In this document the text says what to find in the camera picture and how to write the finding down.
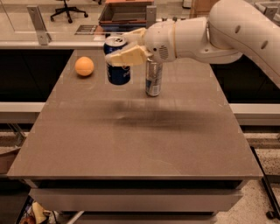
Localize left metal glass bracket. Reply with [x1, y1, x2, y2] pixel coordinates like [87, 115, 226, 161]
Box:
[27, 5, 52, 46]

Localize black office chair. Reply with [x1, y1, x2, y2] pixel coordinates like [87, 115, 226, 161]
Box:
[50, 0, 88, 24]

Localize cardboard box with label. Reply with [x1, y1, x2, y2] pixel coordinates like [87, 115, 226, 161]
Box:
[190, 0, 219, 18]

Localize blue pepsi can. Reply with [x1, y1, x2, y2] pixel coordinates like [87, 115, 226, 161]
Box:
[103, 34, 130, 85]

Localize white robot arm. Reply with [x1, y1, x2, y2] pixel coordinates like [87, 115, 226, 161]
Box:
[105, 0, 280, 88]

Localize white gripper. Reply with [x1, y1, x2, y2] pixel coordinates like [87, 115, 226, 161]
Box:
[105, 21, 176, 67]

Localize tall silver energy drink can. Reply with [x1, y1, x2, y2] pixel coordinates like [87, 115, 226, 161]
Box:
[145, 59, 163, 97]

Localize metal glass bracket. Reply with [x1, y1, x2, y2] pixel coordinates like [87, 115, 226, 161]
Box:
[27, 5, 52, 46]
[146, 5, 157, 28]
[264, 7, 278, 20]

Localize middle metal glass bracket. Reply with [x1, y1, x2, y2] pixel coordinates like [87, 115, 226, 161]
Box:
[146, 5, 157, 28]

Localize right metal glass bracket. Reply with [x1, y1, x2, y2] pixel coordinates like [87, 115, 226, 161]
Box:
[264, 7, 278, 20]

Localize open grey tray box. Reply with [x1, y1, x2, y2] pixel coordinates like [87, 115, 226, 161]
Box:
[99, 2, 147, 24]

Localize clutter items under table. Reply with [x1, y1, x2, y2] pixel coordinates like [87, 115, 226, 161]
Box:
[17, 202, 60, 224]

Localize orange fruit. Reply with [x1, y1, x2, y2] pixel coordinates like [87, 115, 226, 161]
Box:
[74, 57, 95, 77]

